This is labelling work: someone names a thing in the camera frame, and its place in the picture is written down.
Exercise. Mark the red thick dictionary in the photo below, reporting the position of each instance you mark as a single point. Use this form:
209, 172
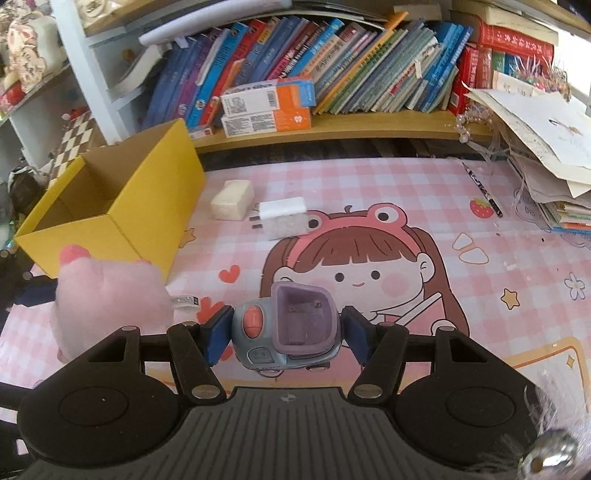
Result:
504, 39

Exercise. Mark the upper orange white toothpaste box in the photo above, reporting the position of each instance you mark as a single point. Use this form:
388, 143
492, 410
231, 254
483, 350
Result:
269, 95

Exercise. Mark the row of leaning books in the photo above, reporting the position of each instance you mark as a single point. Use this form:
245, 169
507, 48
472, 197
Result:
356, 67

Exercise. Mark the black patterned pen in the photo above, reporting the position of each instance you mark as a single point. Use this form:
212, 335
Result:
492, 202

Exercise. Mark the pink cartoon girl desk mat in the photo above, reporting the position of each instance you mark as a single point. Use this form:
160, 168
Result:
410, 240

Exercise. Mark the orange white toothpaste box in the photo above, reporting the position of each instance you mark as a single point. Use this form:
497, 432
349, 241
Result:
269, 95
273, 121

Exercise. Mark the brown white checkered board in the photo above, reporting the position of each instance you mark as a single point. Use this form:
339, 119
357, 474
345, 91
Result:
81, 134

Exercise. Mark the white power adapter plug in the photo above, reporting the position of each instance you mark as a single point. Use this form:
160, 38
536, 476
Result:
282, 218

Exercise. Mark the small red white box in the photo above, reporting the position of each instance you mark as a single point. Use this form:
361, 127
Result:
200, 132

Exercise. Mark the wooden white bookshelf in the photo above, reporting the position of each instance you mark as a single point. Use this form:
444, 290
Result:
95, 56

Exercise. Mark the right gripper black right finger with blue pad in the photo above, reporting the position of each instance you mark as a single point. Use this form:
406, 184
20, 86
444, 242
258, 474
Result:
380, 350

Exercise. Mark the messy stack of papers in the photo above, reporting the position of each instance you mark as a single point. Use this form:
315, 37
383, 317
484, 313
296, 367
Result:
548, 144

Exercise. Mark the cream foam block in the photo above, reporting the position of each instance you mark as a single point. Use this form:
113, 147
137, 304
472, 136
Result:
234, 201

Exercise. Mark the lower orange white toothpaste box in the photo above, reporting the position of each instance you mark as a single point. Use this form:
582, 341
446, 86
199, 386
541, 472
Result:
273, 121

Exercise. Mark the white long lamp bar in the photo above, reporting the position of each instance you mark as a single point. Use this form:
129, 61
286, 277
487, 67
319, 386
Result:
220, 13

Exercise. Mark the grey purple toy truck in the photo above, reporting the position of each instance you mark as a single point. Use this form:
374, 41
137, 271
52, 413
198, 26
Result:
296, 327

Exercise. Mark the silver bell with fur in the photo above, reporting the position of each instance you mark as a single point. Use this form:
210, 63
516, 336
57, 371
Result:
560, 448

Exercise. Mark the pink plush pig toy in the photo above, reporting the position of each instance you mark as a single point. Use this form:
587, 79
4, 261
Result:
94, 298

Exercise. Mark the yellow cardboard box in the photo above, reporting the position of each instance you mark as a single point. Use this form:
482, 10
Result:
125, 202

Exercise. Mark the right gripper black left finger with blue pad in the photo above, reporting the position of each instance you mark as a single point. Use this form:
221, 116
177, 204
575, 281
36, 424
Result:
194, 350

